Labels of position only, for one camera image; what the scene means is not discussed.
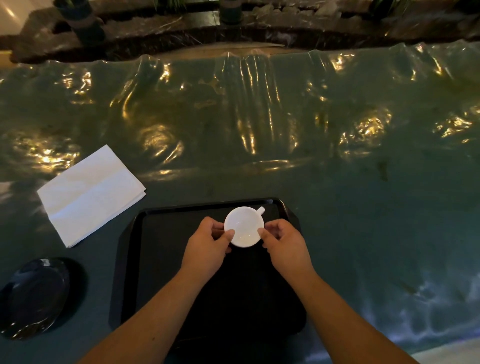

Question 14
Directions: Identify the clear plastic table cover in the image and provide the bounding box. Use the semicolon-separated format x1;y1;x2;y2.
0;40;480;364

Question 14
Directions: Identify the person's right forearm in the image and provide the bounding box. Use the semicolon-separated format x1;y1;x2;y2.
290;267;421;364

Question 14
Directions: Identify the white cup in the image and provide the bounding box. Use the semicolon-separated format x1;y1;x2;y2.
224;206;266;248

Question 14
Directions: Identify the white folded napkin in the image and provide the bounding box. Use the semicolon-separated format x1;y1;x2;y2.
37;144;147;249

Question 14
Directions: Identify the dark blue plate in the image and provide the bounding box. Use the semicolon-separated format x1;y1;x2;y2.
0;258;71;341

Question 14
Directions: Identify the dark rock garden border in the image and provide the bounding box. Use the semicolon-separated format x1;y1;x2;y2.
9;0;480;64

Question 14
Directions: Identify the person's left forearm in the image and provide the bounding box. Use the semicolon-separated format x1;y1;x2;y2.
77;267;214;364

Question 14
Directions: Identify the dark plant pot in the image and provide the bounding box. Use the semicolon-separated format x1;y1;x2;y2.
52;0;106;47
218;0;244;26

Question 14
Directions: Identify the black plastic tray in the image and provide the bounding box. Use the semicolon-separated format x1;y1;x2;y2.
109;197;307;347

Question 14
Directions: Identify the person's right hand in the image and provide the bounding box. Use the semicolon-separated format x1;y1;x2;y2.
257;219;316;277

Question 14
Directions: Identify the person's left hand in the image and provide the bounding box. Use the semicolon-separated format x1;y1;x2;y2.
181;216;236;280

